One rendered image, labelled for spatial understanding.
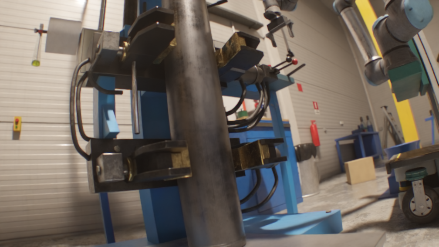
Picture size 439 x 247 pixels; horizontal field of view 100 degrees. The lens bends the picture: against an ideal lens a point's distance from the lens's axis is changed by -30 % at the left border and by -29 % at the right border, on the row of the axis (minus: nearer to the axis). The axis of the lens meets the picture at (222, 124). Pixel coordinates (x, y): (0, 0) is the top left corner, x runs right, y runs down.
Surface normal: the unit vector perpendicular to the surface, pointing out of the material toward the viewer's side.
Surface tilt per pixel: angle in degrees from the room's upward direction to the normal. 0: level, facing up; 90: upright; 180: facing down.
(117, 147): 90
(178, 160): 90
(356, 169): 90
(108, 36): 90
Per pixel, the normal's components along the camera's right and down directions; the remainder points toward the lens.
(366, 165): -0.36, -0.15
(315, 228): 0.62, -0.27
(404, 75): -0.68, -0.06
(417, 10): -0.02, -0.14
